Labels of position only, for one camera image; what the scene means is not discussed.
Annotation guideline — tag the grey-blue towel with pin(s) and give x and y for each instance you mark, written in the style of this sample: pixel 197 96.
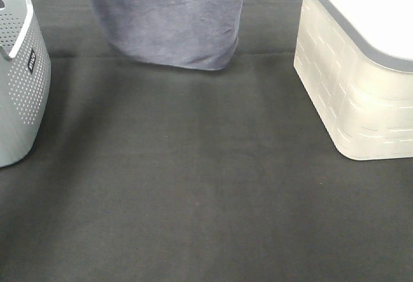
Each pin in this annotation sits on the grey-blue towel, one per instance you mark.
pixel 194 34

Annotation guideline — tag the white storage bin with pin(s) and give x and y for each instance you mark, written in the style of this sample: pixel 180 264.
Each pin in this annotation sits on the white storage bin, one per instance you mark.
pixel 354 58

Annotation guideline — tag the grey perforated laundry basket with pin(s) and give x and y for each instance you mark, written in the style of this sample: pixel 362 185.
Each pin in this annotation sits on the grey perforated laundry basket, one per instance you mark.
pixel 25 79

